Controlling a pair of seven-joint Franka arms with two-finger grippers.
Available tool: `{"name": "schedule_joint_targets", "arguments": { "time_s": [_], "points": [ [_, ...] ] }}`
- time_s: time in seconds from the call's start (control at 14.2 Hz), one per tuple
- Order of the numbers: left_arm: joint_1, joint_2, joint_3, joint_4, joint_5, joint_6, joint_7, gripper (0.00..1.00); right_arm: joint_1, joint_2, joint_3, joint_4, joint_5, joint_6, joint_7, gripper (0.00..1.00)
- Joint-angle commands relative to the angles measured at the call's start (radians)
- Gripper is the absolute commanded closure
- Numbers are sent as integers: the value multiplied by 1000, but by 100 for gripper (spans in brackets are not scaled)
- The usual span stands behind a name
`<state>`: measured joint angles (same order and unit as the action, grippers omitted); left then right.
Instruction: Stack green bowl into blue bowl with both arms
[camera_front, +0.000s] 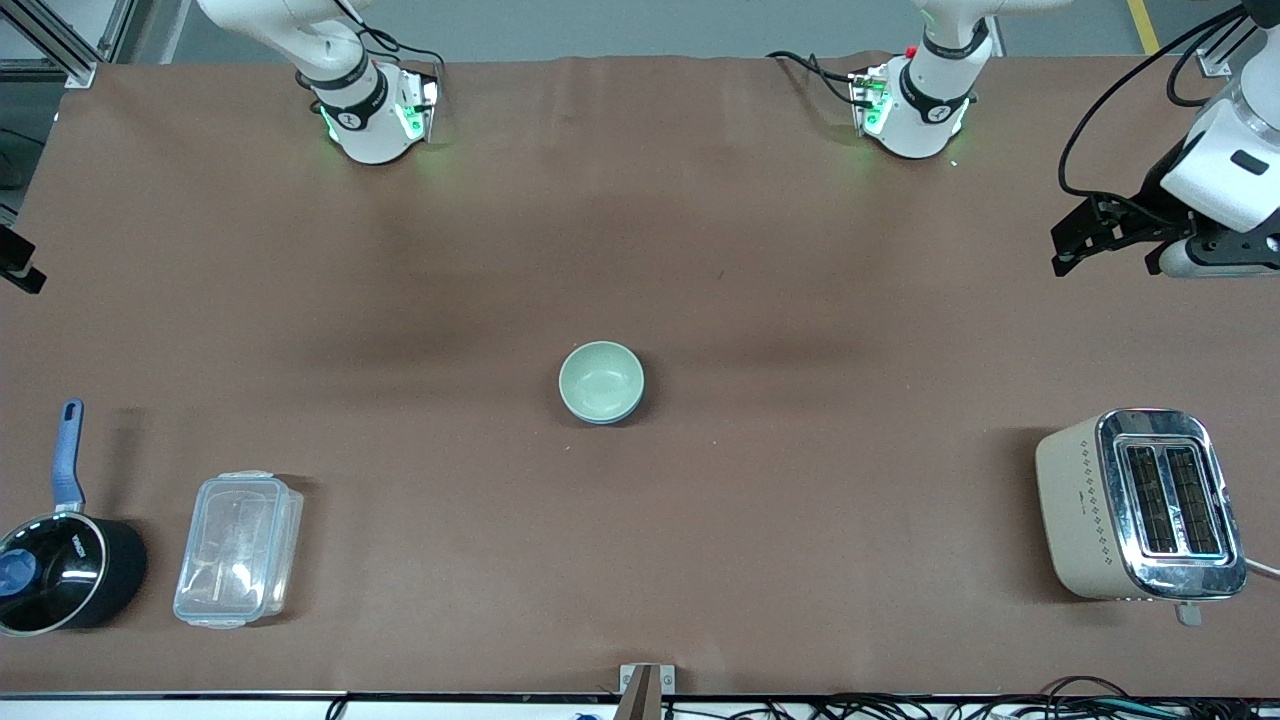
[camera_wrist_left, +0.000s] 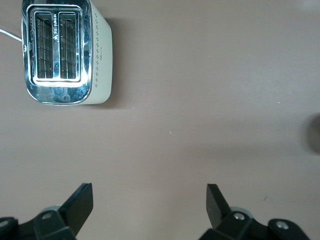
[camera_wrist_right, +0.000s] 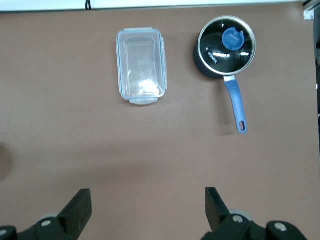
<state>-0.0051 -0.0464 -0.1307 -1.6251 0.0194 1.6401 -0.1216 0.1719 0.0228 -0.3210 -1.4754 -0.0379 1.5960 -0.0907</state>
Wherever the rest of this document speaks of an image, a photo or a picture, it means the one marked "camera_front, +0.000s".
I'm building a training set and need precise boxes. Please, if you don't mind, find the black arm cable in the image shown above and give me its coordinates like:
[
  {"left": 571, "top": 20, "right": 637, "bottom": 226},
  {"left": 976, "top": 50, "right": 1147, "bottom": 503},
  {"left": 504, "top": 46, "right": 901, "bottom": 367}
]
[
  {"left": 310, "top": 0, "right": 443, "bottom": 96},
  {"left": 1058, "top": 5, "right": 1251, "bottom": 201}
]

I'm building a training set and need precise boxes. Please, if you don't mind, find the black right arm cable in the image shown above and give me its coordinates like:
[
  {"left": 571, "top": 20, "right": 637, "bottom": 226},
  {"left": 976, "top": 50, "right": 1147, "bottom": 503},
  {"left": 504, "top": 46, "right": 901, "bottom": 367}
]
[{"left": 310, "top": 0, "right": 443, "bottom": 96}]

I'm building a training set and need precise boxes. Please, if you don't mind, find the brown table mat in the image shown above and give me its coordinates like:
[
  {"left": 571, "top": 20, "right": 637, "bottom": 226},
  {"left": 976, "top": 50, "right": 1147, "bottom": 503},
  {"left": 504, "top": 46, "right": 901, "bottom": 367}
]
[{"left": 0, "top": 52, "right": 1280, "bottom": 698}]

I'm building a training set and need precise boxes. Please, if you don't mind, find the metal bracket with brown post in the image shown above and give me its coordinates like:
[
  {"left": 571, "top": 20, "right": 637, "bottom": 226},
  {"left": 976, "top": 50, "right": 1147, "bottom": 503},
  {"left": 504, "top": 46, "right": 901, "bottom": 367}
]
[{"left": 614, "top": 663, "right": 677, "bottom": 720}]

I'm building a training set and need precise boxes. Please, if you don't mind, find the aluminium profile frame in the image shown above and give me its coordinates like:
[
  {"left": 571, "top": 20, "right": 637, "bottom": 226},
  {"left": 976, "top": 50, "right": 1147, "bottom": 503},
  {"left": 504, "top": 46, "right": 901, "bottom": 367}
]
[{"left": 0, "top": 0, "right": 136, "bottom": 89}]

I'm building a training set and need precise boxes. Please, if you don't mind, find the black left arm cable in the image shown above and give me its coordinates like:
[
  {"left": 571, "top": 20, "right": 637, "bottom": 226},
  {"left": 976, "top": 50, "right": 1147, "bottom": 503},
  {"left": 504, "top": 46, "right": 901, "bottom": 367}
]
[{"left": 1058, "top": 5, "right": 1251, "bottom": 201}]

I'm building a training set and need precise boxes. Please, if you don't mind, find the black base cable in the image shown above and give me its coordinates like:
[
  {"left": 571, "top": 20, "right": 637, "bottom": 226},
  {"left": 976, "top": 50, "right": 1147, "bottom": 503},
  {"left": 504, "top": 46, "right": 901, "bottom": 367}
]
[{"left": 767, "top": 50, "right": 863, "bottom": 107}]

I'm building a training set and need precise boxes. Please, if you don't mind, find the black cable tangle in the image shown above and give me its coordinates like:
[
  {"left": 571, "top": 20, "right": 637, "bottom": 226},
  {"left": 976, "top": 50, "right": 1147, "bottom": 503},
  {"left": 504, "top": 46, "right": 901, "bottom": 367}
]
[{"left": 800, "top": 677, "right": 1280, "bottom": 720}]

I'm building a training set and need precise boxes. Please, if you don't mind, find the black pot with blue handle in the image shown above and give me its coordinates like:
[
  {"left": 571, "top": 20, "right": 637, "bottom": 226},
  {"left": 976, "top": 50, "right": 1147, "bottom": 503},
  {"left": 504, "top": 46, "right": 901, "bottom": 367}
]
[{"left": 0, "top": 400, "right": 149, "bottom": 638}]

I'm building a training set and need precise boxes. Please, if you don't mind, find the clear plastic food container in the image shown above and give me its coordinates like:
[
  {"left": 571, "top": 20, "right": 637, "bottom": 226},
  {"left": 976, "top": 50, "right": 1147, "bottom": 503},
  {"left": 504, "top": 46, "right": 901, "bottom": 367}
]
[{"left": 173, "top": 470, "right": 305, "bottom": 630}]

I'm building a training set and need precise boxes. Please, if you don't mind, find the green ceramic bowl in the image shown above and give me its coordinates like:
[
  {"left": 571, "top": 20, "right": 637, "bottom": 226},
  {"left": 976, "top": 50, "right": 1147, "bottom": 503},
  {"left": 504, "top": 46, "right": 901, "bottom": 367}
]
[{"left": 558, "top": 341, "right": 646, "bottom": 422}]

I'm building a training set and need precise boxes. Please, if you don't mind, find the glass pot lid blue knob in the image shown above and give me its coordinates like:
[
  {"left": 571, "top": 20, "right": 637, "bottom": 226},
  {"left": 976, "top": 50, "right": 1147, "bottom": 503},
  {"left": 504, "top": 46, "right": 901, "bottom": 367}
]
[{"left": 0, "top": 512, "right": 107, "bottom": 634}]

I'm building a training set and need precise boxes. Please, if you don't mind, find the blue ceramic bowl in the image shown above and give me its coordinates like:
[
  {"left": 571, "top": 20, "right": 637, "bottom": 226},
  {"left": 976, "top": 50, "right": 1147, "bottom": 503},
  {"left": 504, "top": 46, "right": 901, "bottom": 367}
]
[{"left": 568, "top": 398, "right": 645, "bottom": 427}]

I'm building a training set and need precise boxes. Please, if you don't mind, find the beige chrome toaster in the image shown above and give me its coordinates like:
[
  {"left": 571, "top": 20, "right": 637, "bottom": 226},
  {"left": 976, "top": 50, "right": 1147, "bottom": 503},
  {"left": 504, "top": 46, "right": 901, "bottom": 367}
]
[{"left": 1035, "top": 408, "right": 1250, "bottom": 628}]

